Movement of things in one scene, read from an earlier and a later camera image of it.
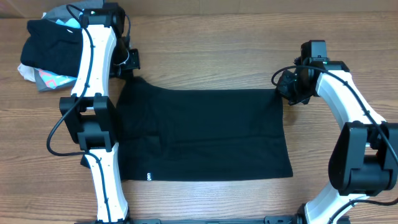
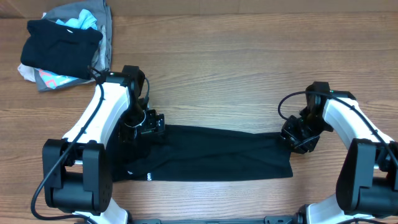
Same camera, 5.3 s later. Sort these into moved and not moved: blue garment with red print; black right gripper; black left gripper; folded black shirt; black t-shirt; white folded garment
Moved: black left gripper; black right gripper; black t-shirt
Not moved: folded black shirt; blue garment with red print; white folded garment
